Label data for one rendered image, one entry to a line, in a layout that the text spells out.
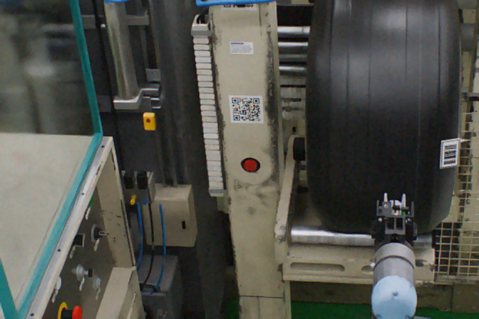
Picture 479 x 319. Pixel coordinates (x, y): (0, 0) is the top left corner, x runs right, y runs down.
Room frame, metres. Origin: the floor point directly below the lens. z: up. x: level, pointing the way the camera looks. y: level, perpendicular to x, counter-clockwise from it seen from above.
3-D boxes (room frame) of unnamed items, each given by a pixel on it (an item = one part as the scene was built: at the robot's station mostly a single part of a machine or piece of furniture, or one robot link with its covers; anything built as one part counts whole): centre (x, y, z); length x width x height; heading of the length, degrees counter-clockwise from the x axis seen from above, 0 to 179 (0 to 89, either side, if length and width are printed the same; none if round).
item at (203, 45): (1.77, 0.06, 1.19); 0.05 x 0.04 x 0.48; 169
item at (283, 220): (1.79, -0.11, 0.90); 0.40 x 0.03 x 0.10; 169
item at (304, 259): (1.62, -0.26, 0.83); 0.36 x 0.09 x 0.06; 79
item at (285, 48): (2.18, -0.14, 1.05); 0.20 x 0.15 x 0.30; 79
